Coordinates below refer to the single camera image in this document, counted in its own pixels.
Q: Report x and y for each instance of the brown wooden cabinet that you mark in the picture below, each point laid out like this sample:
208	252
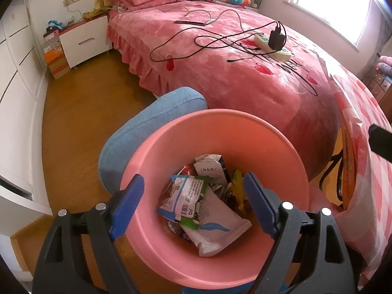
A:
379	82

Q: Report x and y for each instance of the blue white wipes packet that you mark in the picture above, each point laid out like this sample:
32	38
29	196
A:
183	196

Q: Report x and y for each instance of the black metal table leg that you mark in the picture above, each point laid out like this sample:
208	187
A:
339	180

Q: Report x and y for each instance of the yellow dark long packet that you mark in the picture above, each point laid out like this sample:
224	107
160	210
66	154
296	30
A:
240	203

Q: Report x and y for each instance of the white nightstand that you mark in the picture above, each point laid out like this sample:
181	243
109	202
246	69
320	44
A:
82	43

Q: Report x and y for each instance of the bright green wrapper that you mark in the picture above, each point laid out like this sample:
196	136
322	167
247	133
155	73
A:
190	223

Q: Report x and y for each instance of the orange cardboard box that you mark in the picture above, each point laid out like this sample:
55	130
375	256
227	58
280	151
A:
54	52

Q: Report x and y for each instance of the pink bed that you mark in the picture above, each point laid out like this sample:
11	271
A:
214	76

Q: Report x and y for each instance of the pink plastic bin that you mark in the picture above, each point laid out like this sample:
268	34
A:
190	134

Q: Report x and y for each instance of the blue chair cushion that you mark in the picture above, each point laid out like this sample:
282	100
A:
147	113

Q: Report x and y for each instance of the folded clothes pile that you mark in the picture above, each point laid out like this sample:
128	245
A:
384	69

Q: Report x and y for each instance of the pink folded quilt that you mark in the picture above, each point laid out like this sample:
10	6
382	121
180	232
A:
386	59

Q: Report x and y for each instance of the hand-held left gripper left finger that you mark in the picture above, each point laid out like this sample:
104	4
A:
128	208

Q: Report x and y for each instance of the white wardrobe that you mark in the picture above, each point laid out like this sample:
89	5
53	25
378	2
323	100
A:
15	82

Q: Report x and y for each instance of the green yellow snack packet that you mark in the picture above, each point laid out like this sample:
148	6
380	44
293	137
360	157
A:
237	179

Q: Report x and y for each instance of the yellow cloth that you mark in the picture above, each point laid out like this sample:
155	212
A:
92	13

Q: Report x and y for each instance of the blue white plastic bag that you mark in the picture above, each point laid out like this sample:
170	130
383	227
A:
55	23

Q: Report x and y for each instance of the pale green barcode packet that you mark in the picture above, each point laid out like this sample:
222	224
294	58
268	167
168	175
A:
214	220

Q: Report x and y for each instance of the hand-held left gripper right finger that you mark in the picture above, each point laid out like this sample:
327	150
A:
260	208

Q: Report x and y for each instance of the red drink mix packet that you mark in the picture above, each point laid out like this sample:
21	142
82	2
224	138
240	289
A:
187	171

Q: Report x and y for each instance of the window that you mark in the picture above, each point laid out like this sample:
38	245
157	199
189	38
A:
330	0

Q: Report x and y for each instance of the dark shoe box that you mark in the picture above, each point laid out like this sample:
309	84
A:
51	36

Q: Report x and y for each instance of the white power strip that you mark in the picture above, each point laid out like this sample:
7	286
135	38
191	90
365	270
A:
281	55

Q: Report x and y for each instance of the tan cardboard box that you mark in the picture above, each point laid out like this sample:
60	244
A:
58	69

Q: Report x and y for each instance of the black phone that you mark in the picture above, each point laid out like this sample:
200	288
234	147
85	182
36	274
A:
190	23

